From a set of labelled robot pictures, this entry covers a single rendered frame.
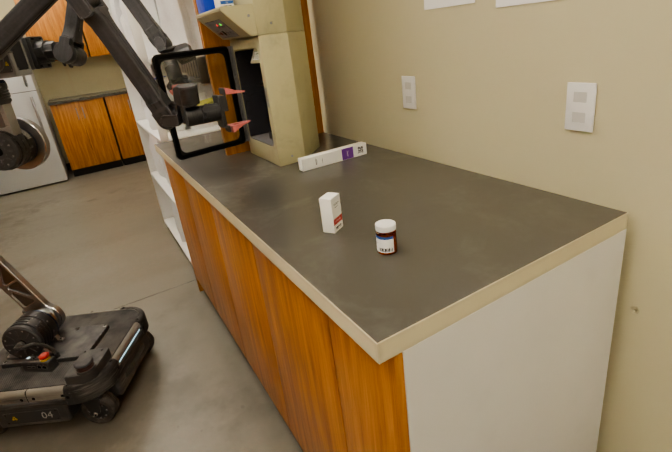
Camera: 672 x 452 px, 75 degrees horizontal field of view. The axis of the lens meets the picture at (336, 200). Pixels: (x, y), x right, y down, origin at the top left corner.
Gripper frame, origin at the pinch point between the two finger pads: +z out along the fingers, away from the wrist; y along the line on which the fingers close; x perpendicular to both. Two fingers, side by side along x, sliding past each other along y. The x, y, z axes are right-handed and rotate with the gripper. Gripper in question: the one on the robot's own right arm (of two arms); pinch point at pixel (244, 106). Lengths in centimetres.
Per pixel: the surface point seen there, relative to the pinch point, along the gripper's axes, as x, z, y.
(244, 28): 7.7, 7.6, 24.2
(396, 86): -10, 55, -2
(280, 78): 8.2, 17.8, 6.4
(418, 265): -81, 2, -28
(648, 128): -95, 55, -10
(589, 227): -93, 40, -28
